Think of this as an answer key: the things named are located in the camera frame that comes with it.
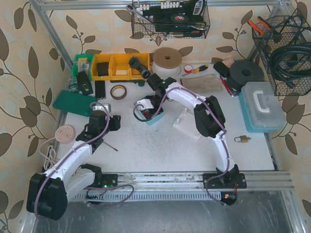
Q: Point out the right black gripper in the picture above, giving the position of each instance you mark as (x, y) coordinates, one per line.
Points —
(150, 110)

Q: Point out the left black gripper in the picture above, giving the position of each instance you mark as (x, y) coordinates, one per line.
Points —
(114, 122)

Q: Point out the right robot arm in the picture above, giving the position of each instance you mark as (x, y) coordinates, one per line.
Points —
(208, 116)

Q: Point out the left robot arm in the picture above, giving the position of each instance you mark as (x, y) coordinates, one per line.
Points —
(50, 192)

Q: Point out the metal nail pin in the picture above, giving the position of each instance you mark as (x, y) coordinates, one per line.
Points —
(110, 146)

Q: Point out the light blue plastic box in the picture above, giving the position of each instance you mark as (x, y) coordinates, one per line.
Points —
(155, 119)

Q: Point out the brown tape roll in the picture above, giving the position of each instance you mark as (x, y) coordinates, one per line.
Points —
(118, 92)

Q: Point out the white peg board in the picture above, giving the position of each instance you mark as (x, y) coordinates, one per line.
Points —
(186, 124)

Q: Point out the black ribbed block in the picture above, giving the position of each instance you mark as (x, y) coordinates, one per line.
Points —
(100, 92)

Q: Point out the grey pipe fitting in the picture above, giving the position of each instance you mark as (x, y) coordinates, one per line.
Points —
(135, 63)

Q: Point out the red white tape roll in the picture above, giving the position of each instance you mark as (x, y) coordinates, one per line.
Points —
(188, 69)

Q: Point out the green plastic lid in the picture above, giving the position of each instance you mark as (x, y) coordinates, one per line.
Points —
(74, 103)

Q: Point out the yellow storage bin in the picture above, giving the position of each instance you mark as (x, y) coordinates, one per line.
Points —
(119, 68)

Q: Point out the black green meter device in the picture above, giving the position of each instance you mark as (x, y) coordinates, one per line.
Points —
(84, 84)

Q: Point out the round beige power socket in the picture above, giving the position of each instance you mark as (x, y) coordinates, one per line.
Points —
(65, 134)

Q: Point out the yellow black screwdriver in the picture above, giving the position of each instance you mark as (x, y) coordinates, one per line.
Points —
(196, 70)

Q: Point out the beige work glove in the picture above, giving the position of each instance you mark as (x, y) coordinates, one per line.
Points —
(203, 84)

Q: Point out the black box in bin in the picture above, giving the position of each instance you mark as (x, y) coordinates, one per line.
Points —
(103, 69)

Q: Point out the green storage bin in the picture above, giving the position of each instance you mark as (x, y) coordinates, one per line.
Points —
(82, 62)

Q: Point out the black electrical tape roll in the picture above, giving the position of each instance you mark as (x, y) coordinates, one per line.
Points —
(179, 19)

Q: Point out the black disc spool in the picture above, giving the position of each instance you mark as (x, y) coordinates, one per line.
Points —
(242, 72)

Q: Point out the silver wrench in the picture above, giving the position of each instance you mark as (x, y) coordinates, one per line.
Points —
(132, 10)

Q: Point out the brass padlock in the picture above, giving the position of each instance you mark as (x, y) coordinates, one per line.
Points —
(242, 139)

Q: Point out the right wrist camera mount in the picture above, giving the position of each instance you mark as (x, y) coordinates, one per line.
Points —
(143, 104)

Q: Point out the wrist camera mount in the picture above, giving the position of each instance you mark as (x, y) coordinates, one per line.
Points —
(100, 107)
(143, 104)

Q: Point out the green bin rail base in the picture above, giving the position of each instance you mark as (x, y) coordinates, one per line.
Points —
(140, 83)

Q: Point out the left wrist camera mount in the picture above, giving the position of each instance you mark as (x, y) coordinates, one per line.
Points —
(100, 107)

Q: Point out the white cable spool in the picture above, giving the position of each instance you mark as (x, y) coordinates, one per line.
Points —
(167, 62)

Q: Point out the top wire basket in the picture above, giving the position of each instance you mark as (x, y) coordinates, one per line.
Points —
(169, 19)

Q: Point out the wire basket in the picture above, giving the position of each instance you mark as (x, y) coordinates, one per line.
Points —
(169, 19)
(286, 54)

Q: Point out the clear toolbox white handle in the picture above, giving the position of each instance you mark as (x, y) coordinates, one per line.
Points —
(261, 109)

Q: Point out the orange handled pliers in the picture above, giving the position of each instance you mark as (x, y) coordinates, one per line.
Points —
(257, 27)

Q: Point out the right wire basket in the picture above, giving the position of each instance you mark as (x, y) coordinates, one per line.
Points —
(286, 54)

